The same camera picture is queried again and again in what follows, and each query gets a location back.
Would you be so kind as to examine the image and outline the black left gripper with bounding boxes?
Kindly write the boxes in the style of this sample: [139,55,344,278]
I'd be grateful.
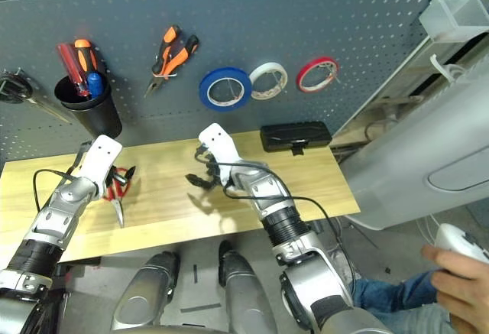
[108,165,138,197]

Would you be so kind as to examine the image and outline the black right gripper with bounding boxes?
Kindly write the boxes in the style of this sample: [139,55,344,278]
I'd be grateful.
[184,153,223,190]

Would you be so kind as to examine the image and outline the red handled scissors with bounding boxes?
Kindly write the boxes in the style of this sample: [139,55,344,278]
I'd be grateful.
[100,165,133,229]

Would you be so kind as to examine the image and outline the blue tape roll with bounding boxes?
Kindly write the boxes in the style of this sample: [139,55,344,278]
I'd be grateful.
[198,66,254,112]

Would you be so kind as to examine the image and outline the blue handled screwdriver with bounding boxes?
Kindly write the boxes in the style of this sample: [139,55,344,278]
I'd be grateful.
[86,71,105,100]

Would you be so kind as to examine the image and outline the orange black pliers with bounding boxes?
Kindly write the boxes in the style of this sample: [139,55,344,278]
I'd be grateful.
[143,24,200,99]

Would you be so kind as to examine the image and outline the white hand controller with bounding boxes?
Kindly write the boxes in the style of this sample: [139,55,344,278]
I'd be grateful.
[435,223,489,264]

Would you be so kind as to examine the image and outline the double prong pegboard hook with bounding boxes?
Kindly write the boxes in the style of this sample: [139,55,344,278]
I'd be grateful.
[225,78,240,101]

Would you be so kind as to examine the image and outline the dark grey metal pegboard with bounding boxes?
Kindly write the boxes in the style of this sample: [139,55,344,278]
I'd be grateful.
[0,0,489,164]

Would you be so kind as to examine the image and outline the person's bare hand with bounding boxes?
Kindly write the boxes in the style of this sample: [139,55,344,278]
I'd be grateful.
[420,244,489,334]

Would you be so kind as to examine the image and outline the black plastic cup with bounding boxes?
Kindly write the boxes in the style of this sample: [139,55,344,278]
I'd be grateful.
[53,70,124,139]

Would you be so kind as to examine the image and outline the black plastic tool case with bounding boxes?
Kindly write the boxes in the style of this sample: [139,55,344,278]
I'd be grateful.
[259,120,332,157]

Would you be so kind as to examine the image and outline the silver right robot leg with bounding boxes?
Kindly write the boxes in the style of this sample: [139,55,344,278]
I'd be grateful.
[218,239,278,334]

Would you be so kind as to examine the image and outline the silver robot leg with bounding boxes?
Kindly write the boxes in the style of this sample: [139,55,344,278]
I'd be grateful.
[218,239,278,334]
[110,250,182,332]

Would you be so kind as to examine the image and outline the silver left robot leg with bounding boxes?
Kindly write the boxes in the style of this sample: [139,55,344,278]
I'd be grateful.
[110,250,182,332]

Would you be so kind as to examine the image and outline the white tape roll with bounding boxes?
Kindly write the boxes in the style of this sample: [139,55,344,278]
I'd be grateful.
[248,60,290,101]

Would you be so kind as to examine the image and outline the red tape roll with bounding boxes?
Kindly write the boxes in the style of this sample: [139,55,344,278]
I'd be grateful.
[296,56,341,94]

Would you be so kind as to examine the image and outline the large grey white cabinet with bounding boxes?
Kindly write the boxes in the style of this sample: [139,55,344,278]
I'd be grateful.
[342,29,489,232]

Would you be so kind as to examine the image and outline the blue jeans leg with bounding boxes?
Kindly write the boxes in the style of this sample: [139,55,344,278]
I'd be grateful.
[350,268,460,334]

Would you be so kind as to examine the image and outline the translucent white plastic bin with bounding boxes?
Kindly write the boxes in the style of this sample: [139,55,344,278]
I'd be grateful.
[417,0,489,45]

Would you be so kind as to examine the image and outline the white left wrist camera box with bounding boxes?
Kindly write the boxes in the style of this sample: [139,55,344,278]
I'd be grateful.
[79,134,124,198]

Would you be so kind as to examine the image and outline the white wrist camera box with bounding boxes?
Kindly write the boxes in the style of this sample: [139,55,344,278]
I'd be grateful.
[79,134,124,198]
[198,122,241,190]

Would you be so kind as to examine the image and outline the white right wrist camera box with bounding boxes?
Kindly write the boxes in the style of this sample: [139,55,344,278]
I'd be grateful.
[198,122,241,190]

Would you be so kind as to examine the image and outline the wire loop pegboard hook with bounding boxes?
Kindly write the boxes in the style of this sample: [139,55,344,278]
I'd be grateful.
[154,54,179,82]

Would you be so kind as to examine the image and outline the orange black handled screwdriver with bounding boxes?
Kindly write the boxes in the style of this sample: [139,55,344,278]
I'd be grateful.
[73,37,99,79]

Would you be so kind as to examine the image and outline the thin wire pegboard hook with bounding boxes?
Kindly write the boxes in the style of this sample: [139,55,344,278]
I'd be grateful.
[269,70,287,90]
[322,64,342,86]

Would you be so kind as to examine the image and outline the white floor cables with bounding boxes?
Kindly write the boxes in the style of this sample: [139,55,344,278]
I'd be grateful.
[415,212,441,248]

